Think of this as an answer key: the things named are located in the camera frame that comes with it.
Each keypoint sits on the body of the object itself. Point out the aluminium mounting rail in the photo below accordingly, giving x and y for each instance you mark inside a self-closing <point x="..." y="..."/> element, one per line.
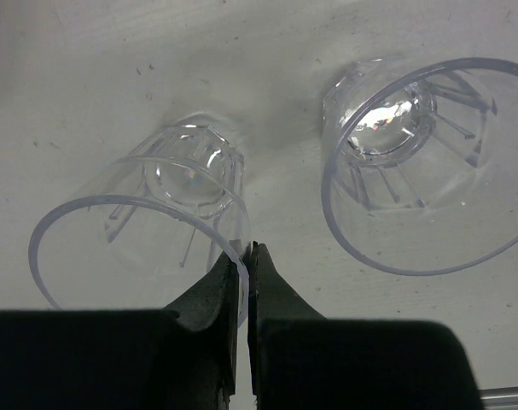
<point x="500" y="399"/>

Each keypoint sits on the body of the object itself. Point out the clear glass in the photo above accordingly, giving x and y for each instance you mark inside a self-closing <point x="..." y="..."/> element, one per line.
<point x="420" y="163"/>
<point x="151" y="224"/>

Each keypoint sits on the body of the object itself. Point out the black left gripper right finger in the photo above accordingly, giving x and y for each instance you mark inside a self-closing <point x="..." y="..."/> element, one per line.
<point x="302" y="360"/>

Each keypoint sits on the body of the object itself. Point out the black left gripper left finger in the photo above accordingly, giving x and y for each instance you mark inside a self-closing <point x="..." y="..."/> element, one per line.
<point x="181" y="356"/>

